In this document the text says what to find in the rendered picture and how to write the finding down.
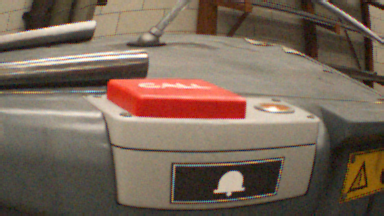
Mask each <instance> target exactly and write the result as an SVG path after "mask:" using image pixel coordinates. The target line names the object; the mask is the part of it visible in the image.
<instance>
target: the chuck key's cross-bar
mask: <svg viewBox="0 0 384 216"><path fill-rule="evenodd" d="M310 1H312V2H314V3H316V4H317V5H319V6H321V7H323V8H324V9H326V10H327V11H329V12H331V13H332V14H334V15H336V16H337V17H338V18H340V19H342V20H343V21H345V22H346V23H347V24H349V25H351V26H352V27H354V28H355V29H357V30H358V31H360V32H361V33H363V34H364V35H365V36H367V37H368V38H370V39H371V40H373V41H374V42H375V43H377V44H378V45H380V46H381V47H382V48H383V49H384V40H383V39H381V38H380V37H378V36H377V35H376V34H374V33H373V32H372V31H370V30H369V29H367V28H366V27H365V26H363V25H362V24H361V23H359V22H357V21H356V20H354V19H353V18H351V17H350V16H348V15H347V14H346V13H344V12H343V11H341V10H340V9H338V8H336V7H335V6H333V5H331V4H330V3H328V2H326V1H324V0H310Z"/></svg>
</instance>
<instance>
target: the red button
mask: <svg viewBox="0 0 384 216"><path fill-rule="evenodd" d="M107 100H109V101H112V102H113V103H115V104H117V105H118V106H119V107H121V108H122V109H124V110H126V111H128V112H129V113H131V114H132V115H134V116H136V117H150V118H210V119H246V109H247V100H246V99H245V98H244V97H242V96H239V95H237V94H234V93H232V92H230V91H227V90H225V89H222V88H220V87H218V86H217V85H215V84H212V83H209V82H206V81H204V80H201V79H171V78H165V79H120V80H110V81H109V83H108V91H107Z"/></svg>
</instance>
